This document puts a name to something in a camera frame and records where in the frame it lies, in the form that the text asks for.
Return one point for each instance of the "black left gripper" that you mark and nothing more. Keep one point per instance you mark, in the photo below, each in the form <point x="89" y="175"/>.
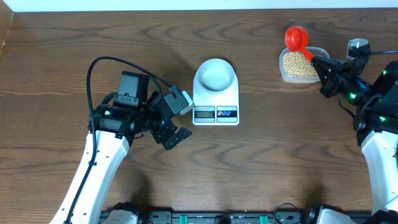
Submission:
<point x="181" y="132"/>

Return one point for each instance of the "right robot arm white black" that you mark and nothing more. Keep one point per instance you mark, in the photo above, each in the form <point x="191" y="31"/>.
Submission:
<point x="374" y="121"/>

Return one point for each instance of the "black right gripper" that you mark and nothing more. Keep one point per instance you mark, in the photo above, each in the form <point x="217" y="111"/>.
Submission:
<point x="330" y="80"/>

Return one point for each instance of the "clear plastic container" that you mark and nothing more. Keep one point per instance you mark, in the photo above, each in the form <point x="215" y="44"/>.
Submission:
<point x="294" y="79"/>

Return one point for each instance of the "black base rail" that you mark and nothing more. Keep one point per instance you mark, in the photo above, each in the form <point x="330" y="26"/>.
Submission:
<point x="285" y="213"/>

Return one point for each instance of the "white digital kitchen scale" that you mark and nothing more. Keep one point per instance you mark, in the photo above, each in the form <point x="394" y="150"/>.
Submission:
<point x="215" y="108"/>

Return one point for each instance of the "pile of soybeans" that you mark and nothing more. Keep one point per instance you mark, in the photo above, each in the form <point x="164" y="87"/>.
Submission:
<point x="295" y="64"/>

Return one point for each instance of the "red measuring scoop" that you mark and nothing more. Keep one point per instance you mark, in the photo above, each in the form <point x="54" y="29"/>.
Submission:
<point x="296" y="40"/>

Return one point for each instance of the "grey round bowl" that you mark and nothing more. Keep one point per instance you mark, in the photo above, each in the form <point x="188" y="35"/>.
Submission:
<point x="216" y="75"/>

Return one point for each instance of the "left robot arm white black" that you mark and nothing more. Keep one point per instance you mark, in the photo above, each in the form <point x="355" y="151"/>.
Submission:
<point x="113" y="125"/>

